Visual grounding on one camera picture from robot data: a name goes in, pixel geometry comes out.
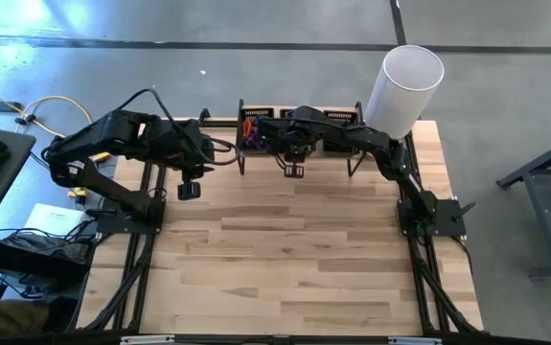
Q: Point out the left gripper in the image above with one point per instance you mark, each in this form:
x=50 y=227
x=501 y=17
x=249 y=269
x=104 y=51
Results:
x=193 y=153

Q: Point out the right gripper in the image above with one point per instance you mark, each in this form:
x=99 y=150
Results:
x=289 y=136

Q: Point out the purple coil wristband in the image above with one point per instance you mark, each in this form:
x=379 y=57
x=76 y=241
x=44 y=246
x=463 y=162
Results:
x=254 y=140

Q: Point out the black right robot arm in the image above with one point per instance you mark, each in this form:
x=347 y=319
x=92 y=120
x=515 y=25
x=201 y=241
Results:
x=380 y=144

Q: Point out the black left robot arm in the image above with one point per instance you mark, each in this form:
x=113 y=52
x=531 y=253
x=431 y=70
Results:
x=107 y=131

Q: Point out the black side desk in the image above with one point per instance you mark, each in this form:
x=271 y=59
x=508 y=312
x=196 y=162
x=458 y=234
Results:
x=21 y=144

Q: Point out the wooden shelf with black legs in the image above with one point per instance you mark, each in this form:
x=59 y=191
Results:
x=240 y=163

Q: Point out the white shade table lamp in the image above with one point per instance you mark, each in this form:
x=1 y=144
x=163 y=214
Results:
x=409 y=91

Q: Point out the person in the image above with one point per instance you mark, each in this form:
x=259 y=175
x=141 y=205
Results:
x=2 y=318

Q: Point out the black aluminium rig frame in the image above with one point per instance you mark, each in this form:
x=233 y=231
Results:
x=141 y=268

